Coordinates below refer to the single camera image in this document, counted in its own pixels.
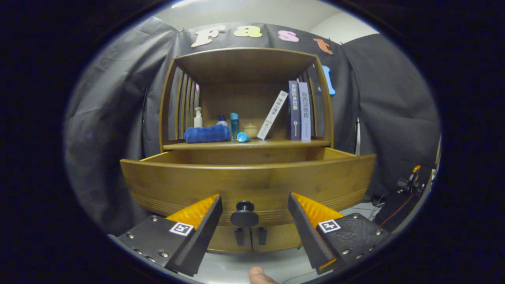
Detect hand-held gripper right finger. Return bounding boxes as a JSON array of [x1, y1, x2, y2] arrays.
[[287, 192, 391, 275]]

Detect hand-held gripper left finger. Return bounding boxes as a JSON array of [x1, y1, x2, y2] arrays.
[[108, 194, 224, 277]]

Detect wooden drawer with black knob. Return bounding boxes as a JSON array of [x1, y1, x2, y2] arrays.
[[120, 147, 376, 228]]

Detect wooden cabinet door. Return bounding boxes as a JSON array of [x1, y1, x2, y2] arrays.
[[208, 226, 253, 253], [251, 225, 303, 251]]

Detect wooden countertop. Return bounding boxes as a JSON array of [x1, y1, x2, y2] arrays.
[[163, 138, 331, 151]]

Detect wooden cabinet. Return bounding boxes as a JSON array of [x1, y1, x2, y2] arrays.
[[120, 47, 376, 253]]

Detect black equipment with orange part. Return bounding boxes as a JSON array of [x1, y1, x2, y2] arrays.
[[373, 165, 423, 231]]

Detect blue folded towel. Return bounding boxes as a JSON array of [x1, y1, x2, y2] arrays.
[[183, 125, 232, 144]]

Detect lavender book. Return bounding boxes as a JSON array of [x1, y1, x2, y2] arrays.
[[298, 82, 312, 142]]

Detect white book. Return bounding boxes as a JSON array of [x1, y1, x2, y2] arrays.
[[256, 90, 289, 140]]

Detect dark blue book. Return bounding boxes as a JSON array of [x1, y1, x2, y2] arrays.
[[287, 80, 301, 141]]

